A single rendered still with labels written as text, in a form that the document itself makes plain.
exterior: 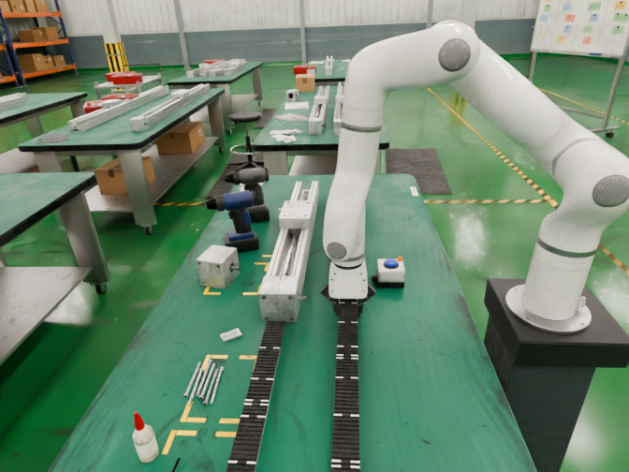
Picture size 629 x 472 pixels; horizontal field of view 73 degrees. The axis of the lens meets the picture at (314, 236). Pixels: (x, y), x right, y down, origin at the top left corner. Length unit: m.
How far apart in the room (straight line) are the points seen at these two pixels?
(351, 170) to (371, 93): 0.17
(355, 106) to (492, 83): 0.27
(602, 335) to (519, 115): 0.55
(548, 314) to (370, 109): 0.64
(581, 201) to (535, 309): 0.32
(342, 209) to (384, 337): 0.39
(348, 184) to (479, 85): 0.33
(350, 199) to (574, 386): 0.73
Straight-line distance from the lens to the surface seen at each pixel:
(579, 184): 0.96
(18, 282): 3.02
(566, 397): 1.30
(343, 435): 0.91
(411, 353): 1.12
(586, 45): 6.77
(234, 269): 1.38
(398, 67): 0.89
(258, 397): 0.98
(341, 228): 0.94
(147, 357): 1.20
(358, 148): 0.94
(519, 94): 0.94
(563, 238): 1.06
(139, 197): 3.54
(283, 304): 1.17
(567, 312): 1.17
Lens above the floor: 1.53
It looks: 27 degrees down
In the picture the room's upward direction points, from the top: 2 degrees counter-clockwise
